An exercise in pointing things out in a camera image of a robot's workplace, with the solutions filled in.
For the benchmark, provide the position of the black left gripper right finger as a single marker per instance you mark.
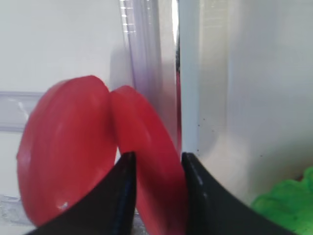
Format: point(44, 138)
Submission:
point(212, 210)

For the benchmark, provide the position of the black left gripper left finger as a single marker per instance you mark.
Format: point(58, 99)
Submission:
point(108, 209)

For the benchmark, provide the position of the red tomato slice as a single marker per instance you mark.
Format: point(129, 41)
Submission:
point(66, 148)
point(162, 198)

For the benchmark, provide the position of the green lettuce leaf on tray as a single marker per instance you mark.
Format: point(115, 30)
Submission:
point(289, 204)

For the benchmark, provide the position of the white rectangular metal tray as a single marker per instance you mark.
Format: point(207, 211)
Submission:
point(244, 89)

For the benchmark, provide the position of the clear tomato holder rail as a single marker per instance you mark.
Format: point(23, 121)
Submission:
point(15, 108)

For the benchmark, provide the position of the left long clear rail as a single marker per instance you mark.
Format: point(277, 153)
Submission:
point(140, 22)

